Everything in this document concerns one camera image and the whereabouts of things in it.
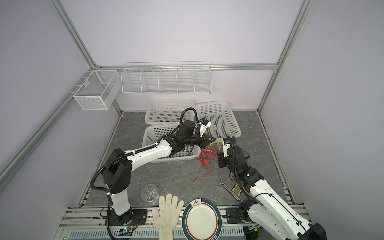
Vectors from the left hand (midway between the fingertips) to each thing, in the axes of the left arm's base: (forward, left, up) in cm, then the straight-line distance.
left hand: (215, 141), depth 78 cm
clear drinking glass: (-19, +37, -20) cm, 46 cm away
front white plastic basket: (+19, +39, -15) cm, 46 cm away
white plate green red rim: (-33, +10, -20) cm, 40 cm away
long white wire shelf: (+45, +27, +10) cm, 54 cm away
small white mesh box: (+41, +73, +5) cm, 84 cm away
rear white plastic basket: (+44, +29, -19) cm, 56 cm away
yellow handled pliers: (-19, -10, -20) cm, 29 cm away
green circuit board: (-35, +47, -22) cm, 63 cm away
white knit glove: (-27, +26, -20) cm, 42 cm away
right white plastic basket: (+29, -12, -20) cm, 37 cm away
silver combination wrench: (-15, -2, -20) cm, 25 cm away
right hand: (-4, -3, -5) cm, 7 cm away
